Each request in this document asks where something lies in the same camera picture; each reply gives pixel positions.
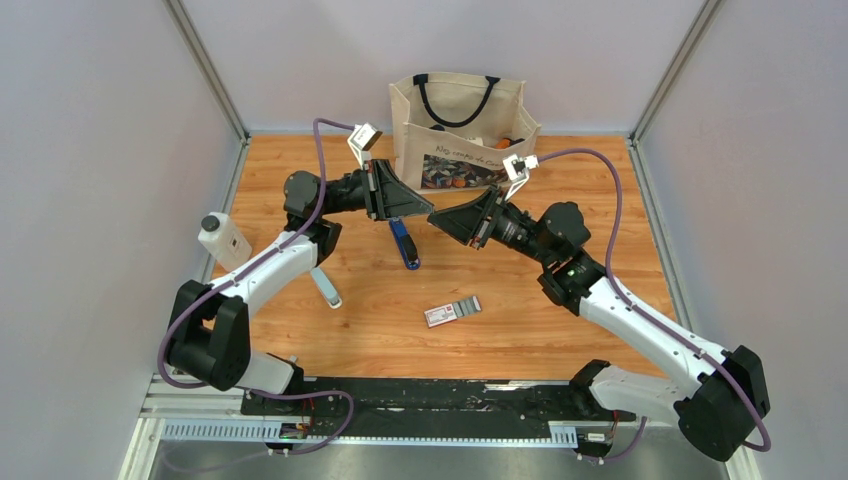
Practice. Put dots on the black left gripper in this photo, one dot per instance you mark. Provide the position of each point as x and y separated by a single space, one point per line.
386 196

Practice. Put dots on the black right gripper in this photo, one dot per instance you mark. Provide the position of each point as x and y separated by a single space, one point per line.
468 221

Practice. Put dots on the blue black stapler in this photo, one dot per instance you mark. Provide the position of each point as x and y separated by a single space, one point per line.
405 244

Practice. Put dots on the staple box with staples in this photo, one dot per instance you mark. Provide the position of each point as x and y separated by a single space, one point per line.
450 312

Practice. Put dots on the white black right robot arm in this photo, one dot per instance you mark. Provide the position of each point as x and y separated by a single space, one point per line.
717 397

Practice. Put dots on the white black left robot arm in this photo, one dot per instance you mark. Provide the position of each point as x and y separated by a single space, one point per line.
209 336

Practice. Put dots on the beige canvas tote bag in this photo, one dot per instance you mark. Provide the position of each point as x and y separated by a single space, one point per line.
446 125

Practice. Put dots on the white plastic bottle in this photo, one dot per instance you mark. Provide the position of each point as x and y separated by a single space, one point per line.
224 241

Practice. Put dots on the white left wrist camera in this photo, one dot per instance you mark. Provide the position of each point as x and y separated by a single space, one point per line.
361 140

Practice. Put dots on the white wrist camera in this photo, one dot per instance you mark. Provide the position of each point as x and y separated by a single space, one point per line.
361 140
518 170

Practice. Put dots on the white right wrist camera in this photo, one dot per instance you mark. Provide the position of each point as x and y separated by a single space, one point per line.
518 170

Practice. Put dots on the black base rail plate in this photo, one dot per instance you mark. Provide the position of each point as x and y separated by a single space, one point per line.
437 408

